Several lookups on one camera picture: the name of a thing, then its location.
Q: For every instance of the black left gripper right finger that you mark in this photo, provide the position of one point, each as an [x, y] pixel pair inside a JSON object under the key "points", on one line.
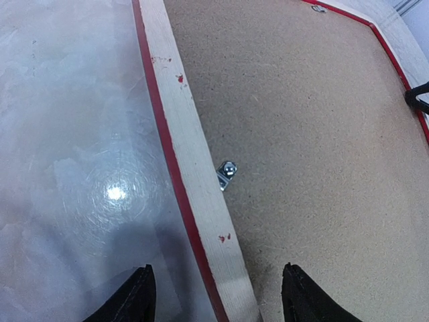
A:
{"points": [[304, 301]]}

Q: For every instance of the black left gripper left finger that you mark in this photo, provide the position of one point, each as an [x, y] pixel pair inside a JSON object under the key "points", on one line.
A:
{"points": [[134, 301]]}

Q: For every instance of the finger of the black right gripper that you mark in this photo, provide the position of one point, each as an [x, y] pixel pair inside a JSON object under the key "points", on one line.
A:
{"points": [[412, 100]]}

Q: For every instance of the red wooden picture frame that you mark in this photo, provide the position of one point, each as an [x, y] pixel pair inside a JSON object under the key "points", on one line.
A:
{"points": [[202, 202]]}

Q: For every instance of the silver top turn clip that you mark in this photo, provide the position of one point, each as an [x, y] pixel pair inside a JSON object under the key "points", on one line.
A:
{"points": [[319, 8]]}

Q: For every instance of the silver metal turn clip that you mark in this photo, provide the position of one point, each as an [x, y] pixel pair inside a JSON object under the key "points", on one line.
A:
{"points": [[225, 173]]}

